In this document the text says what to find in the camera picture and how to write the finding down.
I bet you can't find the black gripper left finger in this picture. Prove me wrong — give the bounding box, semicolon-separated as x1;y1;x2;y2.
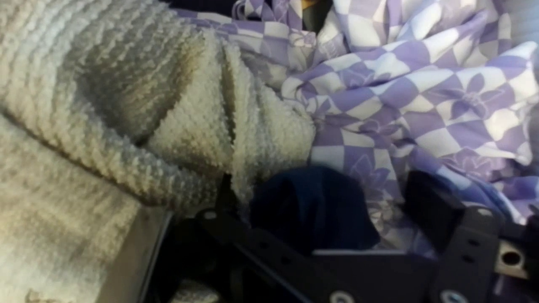
200;176;360;303

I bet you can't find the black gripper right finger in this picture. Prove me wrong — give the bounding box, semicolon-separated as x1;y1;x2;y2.
402;171;503;303

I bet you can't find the navy blue garment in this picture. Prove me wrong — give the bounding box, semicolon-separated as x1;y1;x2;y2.
247;164;382;257

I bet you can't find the purple checkered cloth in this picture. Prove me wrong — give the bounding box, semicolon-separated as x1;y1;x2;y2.
176;0;539;303

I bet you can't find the cream knit towel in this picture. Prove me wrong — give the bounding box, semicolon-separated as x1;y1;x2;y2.
0;0;319;303

